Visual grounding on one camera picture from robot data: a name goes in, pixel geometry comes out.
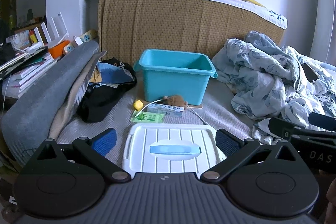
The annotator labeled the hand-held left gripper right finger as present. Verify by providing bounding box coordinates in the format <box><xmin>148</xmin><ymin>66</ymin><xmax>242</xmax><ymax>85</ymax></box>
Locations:
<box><xmin>201</xmin><ymin>129</ymin><xmax>300</xmax><ymax>183</ymax></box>

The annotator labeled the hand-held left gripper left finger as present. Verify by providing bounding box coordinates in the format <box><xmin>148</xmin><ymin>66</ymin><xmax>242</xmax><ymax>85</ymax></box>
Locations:
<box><xmin>37</xmin><ymin>128</ymin><xmax>132</xmax><ymax>184</ymax></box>

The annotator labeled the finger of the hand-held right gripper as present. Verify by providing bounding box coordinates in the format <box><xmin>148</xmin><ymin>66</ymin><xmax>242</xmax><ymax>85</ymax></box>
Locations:
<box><xmin>268</xmin><ymin>117</ymin><xmax>336</xmax><ymax>141</ymax></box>
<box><xmin>308</xmin><ymin>112</ymin><xmax>336</xmax><ymax>132</ymax></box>

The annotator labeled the white lid with blue handle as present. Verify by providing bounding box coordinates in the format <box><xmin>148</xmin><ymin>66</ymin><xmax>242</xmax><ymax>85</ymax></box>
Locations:
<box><xmin>123</xmin><ymin>123</ymin><xmax>227</xmax><ymax>174</ymax></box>

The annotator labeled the white cable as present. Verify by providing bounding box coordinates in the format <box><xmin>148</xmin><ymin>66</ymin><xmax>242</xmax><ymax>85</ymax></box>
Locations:
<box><xmin>136</xmin><ymin>98</ymin><xmax>210</xmax><ymax>125</ymax></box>

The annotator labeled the teal plastic storage box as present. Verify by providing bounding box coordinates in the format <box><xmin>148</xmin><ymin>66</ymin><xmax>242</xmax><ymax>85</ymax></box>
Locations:
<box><xmin>133</xmin><ymin>49</ymin><xmax>218</xmax><ymax>106</ymax></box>

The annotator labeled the black cloth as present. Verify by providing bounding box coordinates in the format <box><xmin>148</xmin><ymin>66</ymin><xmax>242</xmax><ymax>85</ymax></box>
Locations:
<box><xmin>76</xmin><ymin>82</ymin><xmax>133</xmax><ymax>123</ymax></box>

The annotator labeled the green wet wipes packet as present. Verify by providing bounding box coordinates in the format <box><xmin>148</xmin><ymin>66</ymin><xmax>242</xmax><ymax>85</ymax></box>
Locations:
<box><xmin>130</xmin><ymin>111</ymin><xmax>165</xmax><ymax>124</ymax></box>

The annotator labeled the beige striped pillow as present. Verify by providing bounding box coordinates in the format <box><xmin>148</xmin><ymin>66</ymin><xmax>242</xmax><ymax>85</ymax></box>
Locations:
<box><xmin>49</xmin><ymin>50</ymin><xmax>108</xmax><ymax>139</ymax></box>

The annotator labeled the black phone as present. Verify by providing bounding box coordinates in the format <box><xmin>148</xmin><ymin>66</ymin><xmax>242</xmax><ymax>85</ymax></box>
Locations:
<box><xmin>301</xmin><ymin>63</ymin><xmax>319</xmax><ymax>83</ymax></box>

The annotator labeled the blue floral quilt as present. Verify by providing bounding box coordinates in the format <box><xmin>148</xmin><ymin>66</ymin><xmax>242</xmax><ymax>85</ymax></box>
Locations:
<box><xmin>211</xmin><ymin>30</ymin><xmax>336</xmax><ymax>146</ymax></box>

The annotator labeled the blue cloth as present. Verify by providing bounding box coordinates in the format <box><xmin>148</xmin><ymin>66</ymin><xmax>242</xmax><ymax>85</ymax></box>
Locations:
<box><xmin>98</xmin><ymin>64</ymin><xmax>134</xmax><ymax>83</ymax></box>

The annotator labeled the mustard cloth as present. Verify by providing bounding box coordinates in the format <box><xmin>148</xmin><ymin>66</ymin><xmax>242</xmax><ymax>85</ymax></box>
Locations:
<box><xmin>90</xmin><ymin>67</ymin><xmax>102</xmax><ymax>83</ymax></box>

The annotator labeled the white toothpaste carton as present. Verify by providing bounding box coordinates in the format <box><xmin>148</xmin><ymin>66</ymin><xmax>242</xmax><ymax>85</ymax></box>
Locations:
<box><xmin>147</xmin><ymin>104</ymin><xmax>185</xmax><ymax>118</ymax></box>

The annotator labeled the black garment with white print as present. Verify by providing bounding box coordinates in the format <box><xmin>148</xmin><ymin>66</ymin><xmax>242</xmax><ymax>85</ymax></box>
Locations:
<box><xmin>101</xmin><ymin>57</ymin><xmax>137</xmax><ymax>89</ymax></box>

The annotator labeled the orange cardboard box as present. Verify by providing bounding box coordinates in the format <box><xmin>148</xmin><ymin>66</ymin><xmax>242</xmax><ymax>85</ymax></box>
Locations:
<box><xmin>49</xmin><ymin>40</ymin><xmax>71</xmax><ymax>59</ymax></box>

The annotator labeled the stack of books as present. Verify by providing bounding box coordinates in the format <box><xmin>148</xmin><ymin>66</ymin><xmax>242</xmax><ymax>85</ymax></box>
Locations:
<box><xmin>0</xmin><ymin>51</ymin><xmax>59</xmax><ymax>99</ymax></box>

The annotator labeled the long power strip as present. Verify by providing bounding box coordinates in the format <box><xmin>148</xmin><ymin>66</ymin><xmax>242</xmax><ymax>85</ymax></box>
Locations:
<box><xmin>79</xmin><ymin>29</ymin><xmax>97</xmax><ymax>43</ymax></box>

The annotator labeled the white standing air conditioner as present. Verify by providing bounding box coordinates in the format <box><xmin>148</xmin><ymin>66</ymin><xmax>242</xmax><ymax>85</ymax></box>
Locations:
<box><xmin>314</xmin><ymin>0</ymin><xmax>336</xmax><ymax>64</ymax></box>

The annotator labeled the white router with antennas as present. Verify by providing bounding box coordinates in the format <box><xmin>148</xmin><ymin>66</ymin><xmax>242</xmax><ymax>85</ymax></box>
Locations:
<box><xmin>25</xmin><ymin>12</ymin><xmax>71</xmax><ymax>52</ymax></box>

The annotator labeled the yellow long toy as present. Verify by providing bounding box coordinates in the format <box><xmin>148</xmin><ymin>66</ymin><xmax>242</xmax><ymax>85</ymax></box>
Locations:
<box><xmin>241</xmin><ymin>0</ymin><xmax>266</xmax><ymax>8</ymax></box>

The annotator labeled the woven tan headboard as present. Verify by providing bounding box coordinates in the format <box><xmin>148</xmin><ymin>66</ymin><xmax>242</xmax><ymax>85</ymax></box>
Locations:
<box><xmin>98</xmin><ymin>0</ymin><xmax>288</xmax><ymax>75</ymax></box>

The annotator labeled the black bag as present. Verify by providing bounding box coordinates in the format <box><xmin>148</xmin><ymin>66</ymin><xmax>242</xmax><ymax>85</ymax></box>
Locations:
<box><xmin>0</xmin><ymin>43</ymin><xmax>16</xmax><ymax>65</ymax></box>

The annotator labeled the plastic wrapped tissue pack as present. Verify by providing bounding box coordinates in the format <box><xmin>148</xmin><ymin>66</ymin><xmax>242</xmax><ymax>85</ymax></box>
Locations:
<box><xmin>7</xmin><ymin>30</ymin><xmax>30</xmax><ymax>49</ymax></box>

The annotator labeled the dark wooden door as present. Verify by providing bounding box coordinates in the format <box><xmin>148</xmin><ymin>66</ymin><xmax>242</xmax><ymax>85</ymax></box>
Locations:
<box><xmin>0</xmin><ymin>0</ymin><xmax>19</xmax><ymax>30</ymax></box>

